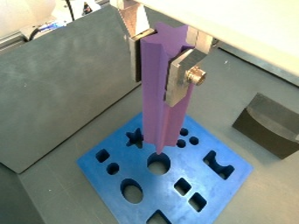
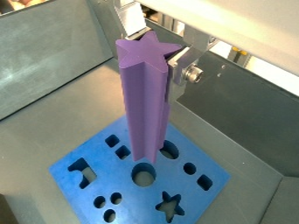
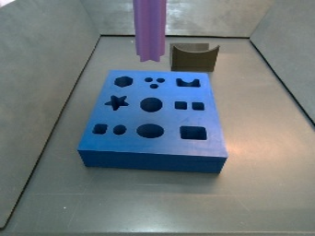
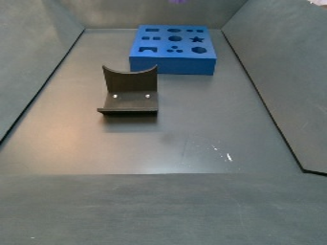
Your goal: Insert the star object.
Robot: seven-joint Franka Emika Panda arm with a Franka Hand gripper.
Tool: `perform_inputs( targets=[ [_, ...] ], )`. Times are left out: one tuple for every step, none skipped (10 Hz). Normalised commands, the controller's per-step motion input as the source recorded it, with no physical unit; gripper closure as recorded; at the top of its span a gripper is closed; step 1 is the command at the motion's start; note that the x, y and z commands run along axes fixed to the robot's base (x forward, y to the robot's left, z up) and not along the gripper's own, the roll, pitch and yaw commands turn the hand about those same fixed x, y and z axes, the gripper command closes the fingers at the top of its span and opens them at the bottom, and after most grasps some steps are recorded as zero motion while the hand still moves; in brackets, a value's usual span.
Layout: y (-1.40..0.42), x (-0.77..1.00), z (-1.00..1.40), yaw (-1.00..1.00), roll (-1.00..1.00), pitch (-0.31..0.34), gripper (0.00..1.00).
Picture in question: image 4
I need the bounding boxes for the black curved holder bracket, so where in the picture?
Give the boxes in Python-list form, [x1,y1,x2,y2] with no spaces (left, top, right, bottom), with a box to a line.
[97,66,158,115]

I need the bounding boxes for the blue shape sorter block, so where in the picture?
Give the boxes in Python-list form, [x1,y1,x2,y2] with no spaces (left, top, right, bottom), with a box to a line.
[129,25,217,76]

